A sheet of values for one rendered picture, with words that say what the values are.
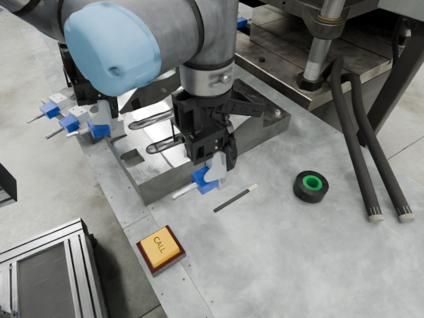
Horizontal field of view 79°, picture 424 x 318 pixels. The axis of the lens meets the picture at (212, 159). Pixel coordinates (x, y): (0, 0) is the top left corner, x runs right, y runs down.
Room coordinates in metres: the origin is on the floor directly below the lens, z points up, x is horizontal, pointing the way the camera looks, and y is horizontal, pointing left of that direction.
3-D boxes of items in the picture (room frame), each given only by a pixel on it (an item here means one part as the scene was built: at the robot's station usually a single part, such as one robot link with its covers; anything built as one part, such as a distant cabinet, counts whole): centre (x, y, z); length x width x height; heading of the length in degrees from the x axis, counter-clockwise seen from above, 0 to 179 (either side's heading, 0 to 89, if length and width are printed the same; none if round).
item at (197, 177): (0.32, 0.02, 0.93); 0.13 x 0.05 x 0.05; 125
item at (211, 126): (0.33, 0.01, 1.09); 0.09 x 0.08 x 0.12; 125
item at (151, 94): (0.84, 0.31, 0.86); 0.50 x 0.26 x 0.11; 142
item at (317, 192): (0.39, -0.25, 0.82); 0.08 x 0.08 x 0.04
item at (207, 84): (0.33, 0.01, 1.17); 0.08 x 0.08 x 0.05
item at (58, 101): (0.65, 0.51, 0.86); 0.13 x 0.05 x 0.05; 142
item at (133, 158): (0.42, 0.19, 0.87); 0.05 x 0.05 x 0.04; 35
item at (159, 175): (0.59, 0.04, 0.87); 0.50 x 0.26 x 0.14; 125
